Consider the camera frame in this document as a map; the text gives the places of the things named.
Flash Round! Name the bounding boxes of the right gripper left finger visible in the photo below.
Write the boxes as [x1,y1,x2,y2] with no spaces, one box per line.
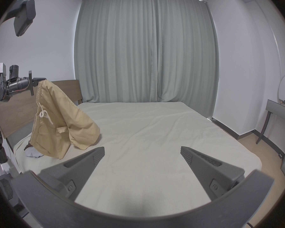
[39,147,105,202]

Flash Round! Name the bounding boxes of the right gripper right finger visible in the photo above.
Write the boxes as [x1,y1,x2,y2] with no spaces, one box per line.
[180,146,245,201]

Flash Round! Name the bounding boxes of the tan shorts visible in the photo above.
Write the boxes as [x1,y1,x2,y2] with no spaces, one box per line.
[30,79,101,160]

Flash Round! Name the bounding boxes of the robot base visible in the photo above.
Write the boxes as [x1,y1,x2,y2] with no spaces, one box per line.
[0,162,29,219]

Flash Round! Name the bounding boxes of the bed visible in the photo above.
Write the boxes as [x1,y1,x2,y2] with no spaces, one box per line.
[0,80,262,217]

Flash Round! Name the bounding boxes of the white garment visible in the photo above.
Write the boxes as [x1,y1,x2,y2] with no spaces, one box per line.
[26,149,44,158]

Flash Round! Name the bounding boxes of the grey console table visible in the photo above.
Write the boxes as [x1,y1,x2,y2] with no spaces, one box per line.
[256,99,285,156]

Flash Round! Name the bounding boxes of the grey-green curtain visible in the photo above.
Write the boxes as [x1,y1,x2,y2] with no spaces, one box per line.
[74,0,220,119]

